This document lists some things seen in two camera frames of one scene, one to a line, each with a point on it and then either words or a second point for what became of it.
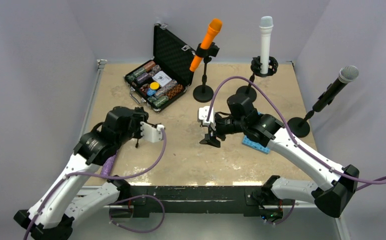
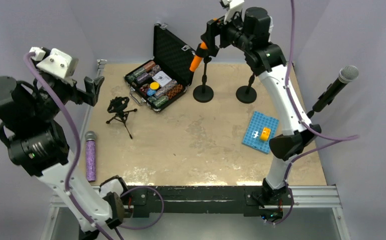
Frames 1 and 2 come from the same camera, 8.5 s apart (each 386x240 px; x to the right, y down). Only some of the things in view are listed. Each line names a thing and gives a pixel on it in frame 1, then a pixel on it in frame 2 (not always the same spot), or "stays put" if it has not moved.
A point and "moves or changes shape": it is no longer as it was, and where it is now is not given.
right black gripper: [210, 139] -> [214, 27]
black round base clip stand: [204, 93] stays put
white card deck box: [162, 78] stays put
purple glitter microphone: [108, 165] moves or changes shape
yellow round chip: [154, 85] stays put
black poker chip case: [156, 83] stays put
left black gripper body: [136, 118] -> [68, 90]
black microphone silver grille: [346, 74] stays put
